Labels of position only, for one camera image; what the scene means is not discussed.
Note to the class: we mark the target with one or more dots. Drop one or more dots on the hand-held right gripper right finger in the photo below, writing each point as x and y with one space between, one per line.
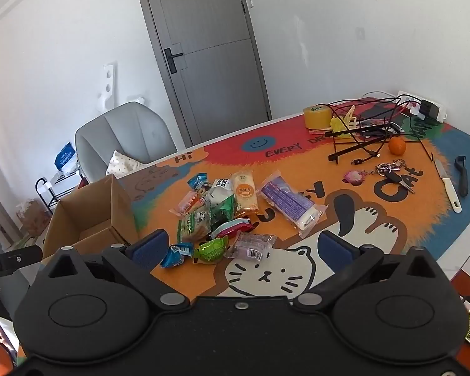
336 250

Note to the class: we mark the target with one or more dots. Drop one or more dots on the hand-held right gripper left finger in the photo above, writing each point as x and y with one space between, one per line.
150 250

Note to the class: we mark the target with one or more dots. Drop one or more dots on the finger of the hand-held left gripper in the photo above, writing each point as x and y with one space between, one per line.
25 257

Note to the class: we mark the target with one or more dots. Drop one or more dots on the small blue candy packet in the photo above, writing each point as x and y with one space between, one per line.
176 254

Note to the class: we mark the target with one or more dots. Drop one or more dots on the green biscuit packet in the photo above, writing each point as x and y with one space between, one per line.
194 225

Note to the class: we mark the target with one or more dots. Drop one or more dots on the orange pink snack packet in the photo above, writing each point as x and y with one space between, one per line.
186 203

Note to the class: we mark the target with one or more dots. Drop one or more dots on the bright green snack packet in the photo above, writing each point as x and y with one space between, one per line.
211 250

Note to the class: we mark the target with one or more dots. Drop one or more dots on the long purple white packet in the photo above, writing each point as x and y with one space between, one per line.
290 199

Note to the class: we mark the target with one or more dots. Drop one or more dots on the dark green snack packet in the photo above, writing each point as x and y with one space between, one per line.
224 211

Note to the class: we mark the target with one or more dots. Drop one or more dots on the clear purple snack packet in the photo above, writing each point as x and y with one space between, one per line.
252 246

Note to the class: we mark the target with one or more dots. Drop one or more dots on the blue snack packet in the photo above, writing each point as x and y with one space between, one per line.
197 180

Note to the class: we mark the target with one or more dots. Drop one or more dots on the red pink snack packet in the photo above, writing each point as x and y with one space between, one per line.
233 228

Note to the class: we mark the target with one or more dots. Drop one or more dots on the white snack packet black label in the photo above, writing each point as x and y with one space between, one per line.
220 192

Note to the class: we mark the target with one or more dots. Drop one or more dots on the rice cracker packet orange label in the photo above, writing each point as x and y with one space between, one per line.
246 192

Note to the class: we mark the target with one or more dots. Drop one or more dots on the taped cardboard box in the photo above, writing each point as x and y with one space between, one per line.
33 217

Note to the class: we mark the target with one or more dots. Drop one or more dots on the black shoe rack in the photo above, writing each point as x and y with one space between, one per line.
56 190

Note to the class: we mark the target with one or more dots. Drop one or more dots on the dotted white pillow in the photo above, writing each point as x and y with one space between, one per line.
123 162

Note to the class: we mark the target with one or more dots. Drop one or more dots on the colourful cat printed table mat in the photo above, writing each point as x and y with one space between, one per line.
297 164

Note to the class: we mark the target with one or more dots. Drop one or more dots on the key bunch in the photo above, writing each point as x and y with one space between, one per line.
391 174

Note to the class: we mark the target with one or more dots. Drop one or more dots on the white plastic bag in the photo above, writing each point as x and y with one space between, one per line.
68 168

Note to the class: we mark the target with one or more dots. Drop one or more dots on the blue plastic bag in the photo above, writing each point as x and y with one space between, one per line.
64 156

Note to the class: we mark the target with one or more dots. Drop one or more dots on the grey chair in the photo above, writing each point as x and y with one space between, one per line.
129 133

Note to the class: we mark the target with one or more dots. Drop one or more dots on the orange fruit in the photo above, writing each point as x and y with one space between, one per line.
397 145

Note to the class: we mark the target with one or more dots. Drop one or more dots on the yellow plastic object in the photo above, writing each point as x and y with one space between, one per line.
337 125

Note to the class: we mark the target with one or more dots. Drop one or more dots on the yellow tape roll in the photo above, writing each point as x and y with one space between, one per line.
316 118

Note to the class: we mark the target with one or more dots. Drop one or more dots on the beige clip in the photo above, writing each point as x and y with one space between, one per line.
351 117

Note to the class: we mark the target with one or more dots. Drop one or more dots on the black peeler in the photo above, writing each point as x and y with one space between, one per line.
462 180

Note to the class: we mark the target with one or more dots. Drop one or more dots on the black charger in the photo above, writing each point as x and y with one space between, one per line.
430 109

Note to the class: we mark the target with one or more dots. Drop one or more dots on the white power strip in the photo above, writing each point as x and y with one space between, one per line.
409 97

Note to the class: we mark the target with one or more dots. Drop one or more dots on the white foam board with holes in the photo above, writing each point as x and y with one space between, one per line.
107 82

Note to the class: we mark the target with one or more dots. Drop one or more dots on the grey door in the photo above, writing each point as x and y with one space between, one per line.
203 47

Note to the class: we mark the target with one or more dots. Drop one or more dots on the white wall cover plate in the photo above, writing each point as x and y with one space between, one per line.
360 33

